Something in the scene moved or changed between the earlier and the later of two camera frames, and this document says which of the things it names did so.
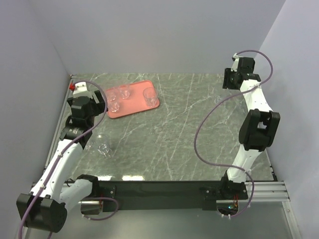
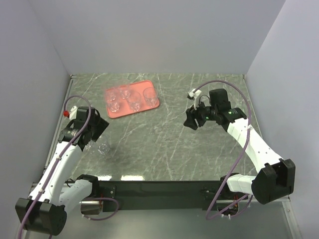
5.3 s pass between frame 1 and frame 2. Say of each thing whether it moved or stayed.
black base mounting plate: stayed
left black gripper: moved
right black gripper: moved
